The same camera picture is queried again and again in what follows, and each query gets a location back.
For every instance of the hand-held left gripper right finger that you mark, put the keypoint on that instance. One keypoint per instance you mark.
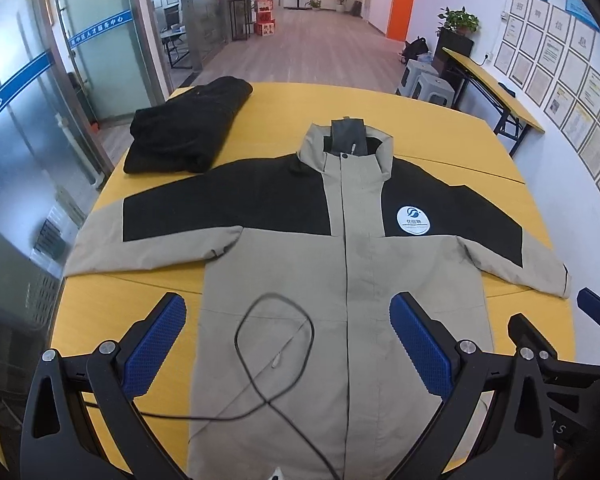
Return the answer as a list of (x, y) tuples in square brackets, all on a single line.
[(420, 345)]

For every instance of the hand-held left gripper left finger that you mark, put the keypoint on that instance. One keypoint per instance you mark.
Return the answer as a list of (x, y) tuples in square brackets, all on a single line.
[(155, 345)]

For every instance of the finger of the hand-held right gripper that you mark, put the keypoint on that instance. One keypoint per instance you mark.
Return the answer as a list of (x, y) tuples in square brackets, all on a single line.
[(527, 330), (597, 305)]

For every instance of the beige and black jacket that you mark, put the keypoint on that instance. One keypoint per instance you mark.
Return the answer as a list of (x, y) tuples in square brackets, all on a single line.
[(280, 270)]

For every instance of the folded black garment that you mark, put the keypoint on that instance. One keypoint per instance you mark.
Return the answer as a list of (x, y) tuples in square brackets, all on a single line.
[(180, 130)]

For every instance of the yellow folding table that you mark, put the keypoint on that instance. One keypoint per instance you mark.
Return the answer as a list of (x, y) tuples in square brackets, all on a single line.
[(495, 90)]

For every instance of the grey plastic stool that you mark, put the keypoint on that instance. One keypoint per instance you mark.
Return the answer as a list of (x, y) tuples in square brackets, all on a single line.
[(434, 89), (414, 74)]

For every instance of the black backpack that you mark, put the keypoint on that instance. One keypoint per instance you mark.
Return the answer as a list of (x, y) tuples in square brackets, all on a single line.
[(416, 47)]

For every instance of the office desk with monitor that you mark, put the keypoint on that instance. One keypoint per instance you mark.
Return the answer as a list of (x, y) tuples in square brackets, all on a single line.
[(175, 35)]

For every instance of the glass door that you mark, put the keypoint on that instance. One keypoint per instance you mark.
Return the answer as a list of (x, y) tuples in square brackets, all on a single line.
[(110, 35)]

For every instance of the potted plant in black planter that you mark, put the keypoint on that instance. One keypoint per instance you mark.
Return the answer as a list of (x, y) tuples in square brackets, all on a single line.
[(457, 22)]

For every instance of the black plant stand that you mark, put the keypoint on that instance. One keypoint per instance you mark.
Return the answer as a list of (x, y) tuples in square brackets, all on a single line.
[(241, 20)]

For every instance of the orange door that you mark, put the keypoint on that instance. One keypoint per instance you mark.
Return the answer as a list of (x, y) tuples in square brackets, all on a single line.
[(402, 0)]

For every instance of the small potted plant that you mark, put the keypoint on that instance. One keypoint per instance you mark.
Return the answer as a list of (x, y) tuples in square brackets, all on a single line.
[(314, 4)]

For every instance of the row of framed wall certificates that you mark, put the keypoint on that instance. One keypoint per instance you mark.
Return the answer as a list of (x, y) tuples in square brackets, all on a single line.
[(575, 75)]

